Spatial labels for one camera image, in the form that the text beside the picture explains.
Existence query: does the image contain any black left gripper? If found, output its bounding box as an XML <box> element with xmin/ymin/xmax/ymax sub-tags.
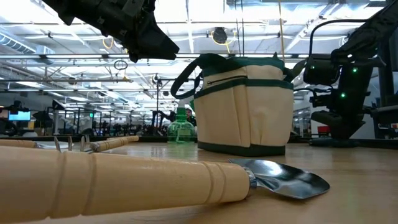
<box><xmin>42</xmin><ymin>0</ymin><xmax>180</xmax><ymax>63</ymax></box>

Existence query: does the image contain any green spray bottle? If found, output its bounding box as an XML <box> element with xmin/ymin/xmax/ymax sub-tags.
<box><xmin>167</xmin><ymin>98</ymin><xmax>197</xmax><ymax>144</ymax></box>

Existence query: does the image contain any wooden handled steel trowel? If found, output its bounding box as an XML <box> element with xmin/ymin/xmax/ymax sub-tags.
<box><xmin>0</xmin><ymin>145</ymin><xmax>331</xmax><ymax>224</ymax></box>
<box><xmin>0</xmin><ymin>139</ymin><xmax>72</xmax><ymax>150</ymax></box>

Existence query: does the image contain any black pole stand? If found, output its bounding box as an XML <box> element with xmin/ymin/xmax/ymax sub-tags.
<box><xmin>151</xmin><ymin>73</ymin><xmax>163</xmax><ymax>138</ymax></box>

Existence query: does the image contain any person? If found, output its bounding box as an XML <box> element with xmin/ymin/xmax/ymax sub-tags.
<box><xmin>185</xmin><ymin>108</ymin><xmax>197</xmax><ymax>128</ymax></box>

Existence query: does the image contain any computer monitor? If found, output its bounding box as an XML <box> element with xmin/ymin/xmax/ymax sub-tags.
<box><xmin>7</xmin><ymin>110</ymin><xmax>32</xmax><ymax>122</ymax></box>

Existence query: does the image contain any grey computer cart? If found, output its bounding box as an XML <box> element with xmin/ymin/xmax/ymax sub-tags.
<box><xmin>371</xmin><ymin>104</ymin><xmax>398</xmax><ymax>139</ymax></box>

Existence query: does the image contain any black hanging cable loop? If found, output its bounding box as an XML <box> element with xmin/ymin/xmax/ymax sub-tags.
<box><xmin>113</xmin><ymin>59</ymin><xmax>129</xmax><ymax>71</ymax></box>

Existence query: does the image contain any black cable reel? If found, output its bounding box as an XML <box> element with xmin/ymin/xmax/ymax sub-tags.
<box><xmin>213</xmin><ymin>27</ymin><xmax>229</xmax><ymax>45</ymax></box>

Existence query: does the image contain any yellow hanging cord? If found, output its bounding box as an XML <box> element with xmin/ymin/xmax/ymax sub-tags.
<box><xmin>277</xmin><ymin>0</ymin><xmax>286</xmax><ymax>56</ymax></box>

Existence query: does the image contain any grey ceiling air duct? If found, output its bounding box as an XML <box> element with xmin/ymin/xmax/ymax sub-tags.
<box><xmin>0</xmin><ymin>29</ymin><xmax>56</xmax><ymax>65</ymax></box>

